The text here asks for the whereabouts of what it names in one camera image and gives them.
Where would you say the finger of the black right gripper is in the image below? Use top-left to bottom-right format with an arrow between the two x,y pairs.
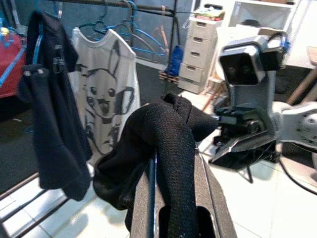
213,104 -> 261,127
209,135 -> 282,171

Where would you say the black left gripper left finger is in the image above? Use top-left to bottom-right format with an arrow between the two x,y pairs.
129,148 -> 161,238

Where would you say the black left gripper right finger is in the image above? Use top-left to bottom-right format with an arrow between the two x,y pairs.
194,148 -> 239,238

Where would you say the black sports shirt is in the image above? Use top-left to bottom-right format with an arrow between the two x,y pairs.
92,93 -> 221,238

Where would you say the white plastic drawer unit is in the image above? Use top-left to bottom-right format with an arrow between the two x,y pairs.
177,19 -> 220,94

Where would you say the blue cloth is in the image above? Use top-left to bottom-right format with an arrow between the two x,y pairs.
164,44 -> 184,78

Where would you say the white shelf unit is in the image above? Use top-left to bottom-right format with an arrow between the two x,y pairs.
227,0 -> 302,29

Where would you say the black metal clothes rack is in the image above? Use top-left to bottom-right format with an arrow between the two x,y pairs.
0,0 -> 180,238

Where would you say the black t-shirt small print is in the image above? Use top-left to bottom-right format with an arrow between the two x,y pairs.
17,11 -> 93,202

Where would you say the white Pikachu t-shirt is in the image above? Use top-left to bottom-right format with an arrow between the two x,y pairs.
68,26 -> 141,165

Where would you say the red cloth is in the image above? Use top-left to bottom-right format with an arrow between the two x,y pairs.
0,31 -> 28,99

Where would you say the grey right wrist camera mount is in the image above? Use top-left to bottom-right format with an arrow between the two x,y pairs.
218,34 -> 287,122

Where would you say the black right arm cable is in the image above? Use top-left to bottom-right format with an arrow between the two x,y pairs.
267,31 -> 317,195

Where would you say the pink wire hanger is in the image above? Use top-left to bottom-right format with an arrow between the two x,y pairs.
152,4 -> 170,54

